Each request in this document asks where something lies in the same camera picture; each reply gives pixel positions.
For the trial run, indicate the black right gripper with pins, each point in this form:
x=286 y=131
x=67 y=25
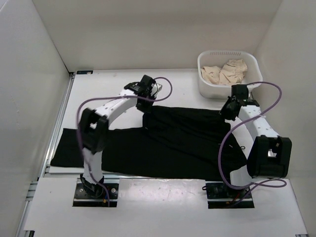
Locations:
x=223 y=111

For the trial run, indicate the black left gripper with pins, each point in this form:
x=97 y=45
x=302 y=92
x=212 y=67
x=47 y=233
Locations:
x=139 y=107

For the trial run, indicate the black trousers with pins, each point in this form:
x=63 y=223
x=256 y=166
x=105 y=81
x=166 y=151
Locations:
x=176 y=142

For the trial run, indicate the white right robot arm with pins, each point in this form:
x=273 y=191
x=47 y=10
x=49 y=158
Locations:
x=270 y=153

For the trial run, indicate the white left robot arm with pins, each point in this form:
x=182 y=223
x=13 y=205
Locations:
x=94 y=117

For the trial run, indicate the beige crumpled garment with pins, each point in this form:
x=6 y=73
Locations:
x=233 y=72

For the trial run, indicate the white plastic basket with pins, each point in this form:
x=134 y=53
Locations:
x=219 y=58

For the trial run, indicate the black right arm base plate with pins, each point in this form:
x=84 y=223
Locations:
x=220 y=196

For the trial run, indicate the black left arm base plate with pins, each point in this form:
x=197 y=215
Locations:
x=85 y=198

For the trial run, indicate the aluminium table edge rail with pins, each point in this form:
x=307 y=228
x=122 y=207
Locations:
x=107 y=175

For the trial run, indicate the aluminium left side rail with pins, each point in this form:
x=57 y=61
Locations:
x=46 y=161

